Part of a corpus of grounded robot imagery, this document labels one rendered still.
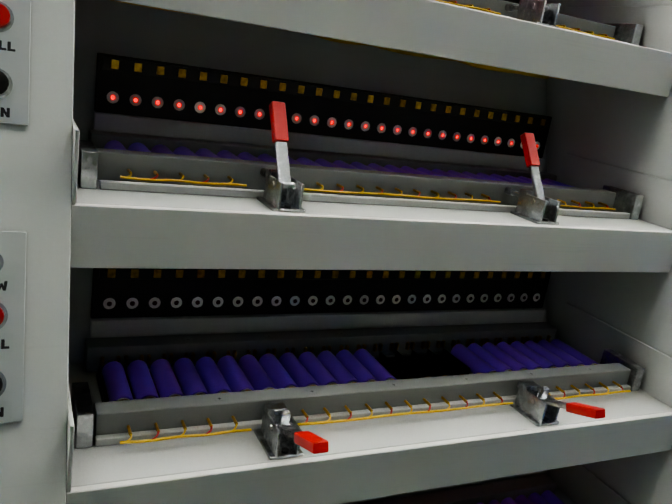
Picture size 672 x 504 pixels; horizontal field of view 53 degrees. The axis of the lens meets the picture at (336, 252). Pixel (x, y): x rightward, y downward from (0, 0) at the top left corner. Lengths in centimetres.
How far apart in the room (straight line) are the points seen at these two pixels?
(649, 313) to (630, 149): 19
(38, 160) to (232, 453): 26
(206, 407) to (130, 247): 15
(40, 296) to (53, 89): 14
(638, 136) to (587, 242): 19
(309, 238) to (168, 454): 19
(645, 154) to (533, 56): 21
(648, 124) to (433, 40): 31
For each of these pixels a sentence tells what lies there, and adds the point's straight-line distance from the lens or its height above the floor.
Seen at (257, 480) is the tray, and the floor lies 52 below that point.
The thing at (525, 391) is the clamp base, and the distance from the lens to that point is 69.
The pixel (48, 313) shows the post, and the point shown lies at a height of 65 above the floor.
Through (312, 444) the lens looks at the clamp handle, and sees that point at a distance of 48.
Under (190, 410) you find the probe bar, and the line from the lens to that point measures 55.
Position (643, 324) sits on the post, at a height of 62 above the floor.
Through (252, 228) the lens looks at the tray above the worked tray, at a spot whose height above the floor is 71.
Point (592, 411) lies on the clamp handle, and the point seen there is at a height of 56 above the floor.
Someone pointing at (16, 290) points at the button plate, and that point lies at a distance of 48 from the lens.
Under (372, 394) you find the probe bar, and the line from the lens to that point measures 61.
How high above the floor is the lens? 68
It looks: 2 degrees up
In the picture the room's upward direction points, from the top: straight up
